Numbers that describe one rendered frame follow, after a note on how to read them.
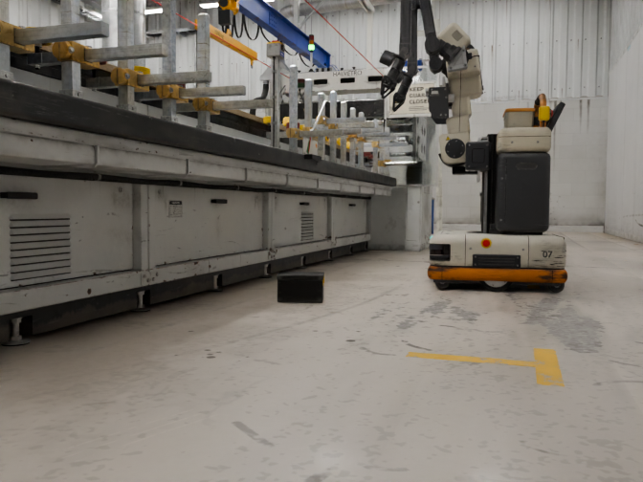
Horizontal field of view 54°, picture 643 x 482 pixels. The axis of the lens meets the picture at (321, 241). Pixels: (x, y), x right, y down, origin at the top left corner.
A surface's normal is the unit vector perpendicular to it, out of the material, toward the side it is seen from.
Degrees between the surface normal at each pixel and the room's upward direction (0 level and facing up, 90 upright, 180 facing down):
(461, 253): 90
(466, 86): 90
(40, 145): 90
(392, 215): 90
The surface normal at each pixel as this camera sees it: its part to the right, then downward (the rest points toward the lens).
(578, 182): -0.30, 0.05
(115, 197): 0.95, 0.03
